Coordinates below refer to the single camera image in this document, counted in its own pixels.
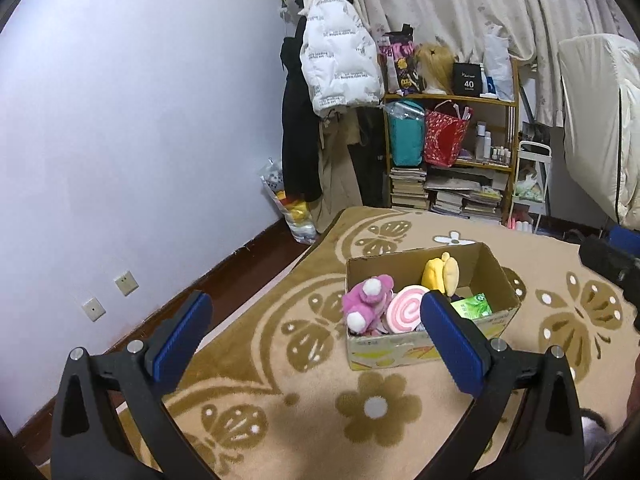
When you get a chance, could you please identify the white plastic bag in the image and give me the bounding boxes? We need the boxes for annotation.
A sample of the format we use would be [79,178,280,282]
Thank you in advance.
[482,25,516,101]

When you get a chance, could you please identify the clear plastic bag with items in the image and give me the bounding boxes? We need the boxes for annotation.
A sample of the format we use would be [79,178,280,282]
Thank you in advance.
[258,157,321,246]

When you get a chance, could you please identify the beige brown patterned rug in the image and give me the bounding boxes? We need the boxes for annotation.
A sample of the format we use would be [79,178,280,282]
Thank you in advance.
[37,205,640,480]

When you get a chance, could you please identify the red patterned bag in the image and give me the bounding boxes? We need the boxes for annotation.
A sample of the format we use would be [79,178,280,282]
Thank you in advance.
[424,101,473,168]

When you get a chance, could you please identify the black hanging coat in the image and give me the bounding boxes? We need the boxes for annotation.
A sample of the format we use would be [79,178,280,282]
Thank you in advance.
[280,15,326,203]

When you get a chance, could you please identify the white duvet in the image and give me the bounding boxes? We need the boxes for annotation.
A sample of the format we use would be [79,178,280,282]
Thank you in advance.
[557,32,640,231]

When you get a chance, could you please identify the printed cardboard box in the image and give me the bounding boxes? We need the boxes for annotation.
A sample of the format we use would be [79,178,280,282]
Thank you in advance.
[345,241,522,372]

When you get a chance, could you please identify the neat stack of books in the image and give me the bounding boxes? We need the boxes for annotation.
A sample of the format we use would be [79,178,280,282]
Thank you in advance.
[390,165,429,211]

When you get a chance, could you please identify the beige floral curtain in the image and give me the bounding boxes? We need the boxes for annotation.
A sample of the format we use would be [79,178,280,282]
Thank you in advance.
[345,0,640,126]

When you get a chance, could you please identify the wooden shelf rack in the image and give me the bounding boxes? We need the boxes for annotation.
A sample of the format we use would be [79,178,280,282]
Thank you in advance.
[381,55,521,226]

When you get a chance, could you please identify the messy pile of magazines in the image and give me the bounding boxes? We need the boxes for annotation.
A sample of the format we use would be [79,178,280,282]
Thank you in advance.
[425,170,506,224]

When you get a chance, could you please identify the dark hanging trousers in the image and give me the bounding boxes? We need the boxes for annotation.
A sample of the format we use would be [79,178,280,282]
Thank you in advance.
[347,105,391,208]

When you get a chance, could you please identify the pink and white plush toy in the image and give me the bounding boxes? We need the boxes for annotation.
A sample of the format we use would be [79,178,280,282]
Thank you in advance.
[341,274,396,333]

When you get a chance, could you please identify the green tissue pack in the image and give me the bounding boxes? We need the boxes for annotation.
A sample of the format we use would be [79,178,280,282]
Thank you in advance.
[450,292,493,321]

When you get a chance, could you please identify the blonde wig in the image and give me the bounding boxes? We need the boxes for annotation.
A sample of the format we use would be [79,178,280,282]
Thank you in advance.
[415,44,456,95]

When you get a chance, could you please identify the white metal cart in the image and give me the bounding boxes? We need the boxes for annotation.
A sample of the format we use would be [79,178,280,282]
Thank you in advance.
[510,140,551,233]

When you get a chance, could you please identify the white single-hole wall socket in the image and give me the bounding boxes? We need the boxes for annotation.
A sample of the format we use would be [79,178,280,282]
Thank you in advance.
[81,297,107,322]

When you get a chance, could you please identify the row of cosmetic bottles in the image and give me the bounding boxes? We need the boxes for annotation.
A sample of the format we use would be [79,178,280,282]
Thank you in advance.
[472,120,513,163]

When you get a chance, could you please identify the beige hanging coat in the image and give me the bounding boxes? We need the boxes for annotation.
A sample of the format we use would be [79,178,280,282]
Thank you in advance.
[315,110,366,231]

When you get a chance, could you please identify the white puffer jacket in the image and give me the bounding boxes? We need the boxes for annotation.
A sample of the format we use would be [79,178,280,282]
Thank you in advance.
[298,0,386,118]

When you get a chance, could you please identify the pink swirl roll cushion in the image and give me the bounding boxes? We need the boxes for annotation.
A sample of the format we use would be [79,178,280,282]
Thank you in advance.
[385,284,432,333]

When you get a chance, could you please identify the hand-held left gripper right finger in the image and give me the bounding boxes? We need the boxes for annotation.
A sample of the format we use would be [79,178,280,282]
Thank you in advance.
[419,290,586,480]

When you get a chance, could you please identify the yellow plush toy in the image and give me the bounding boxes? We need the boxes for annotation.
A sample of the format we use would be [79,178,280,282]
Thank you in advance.
[421,252,462,296]

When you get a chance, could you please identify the purple printed bag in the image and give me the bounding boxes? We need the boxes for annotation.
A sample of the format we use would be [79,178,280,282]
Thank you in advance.
[377,30,418,95]

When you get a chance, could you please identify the black box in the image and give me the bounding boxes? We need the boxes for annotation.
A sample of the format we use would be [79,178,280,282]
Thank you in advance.
[452,62,486,98]

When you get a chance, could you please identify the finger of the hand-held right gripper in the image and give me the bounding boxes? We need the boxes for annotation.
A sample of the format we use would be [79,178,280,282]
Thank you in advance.
[578,225,640,288]

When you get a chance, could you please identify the teal bag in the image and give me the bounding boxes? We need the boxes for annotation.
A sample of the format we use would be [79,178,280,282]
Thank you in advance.
[387,102,426,167]

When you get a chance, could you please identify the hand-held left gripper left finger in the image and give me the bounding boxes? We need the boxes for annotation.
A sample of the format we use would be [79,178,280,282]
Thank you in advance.
[50,290,221,480]

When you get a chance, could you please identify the white wall power socket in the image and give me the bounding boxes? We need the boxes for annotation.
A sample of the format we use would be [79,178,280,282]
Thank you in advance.
[114,270,139,297]

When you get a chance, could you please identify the grey fuzzy cloth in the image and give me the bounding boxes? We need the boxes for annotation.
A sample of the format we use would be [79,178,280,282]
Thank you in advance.
[580,407,613,463]

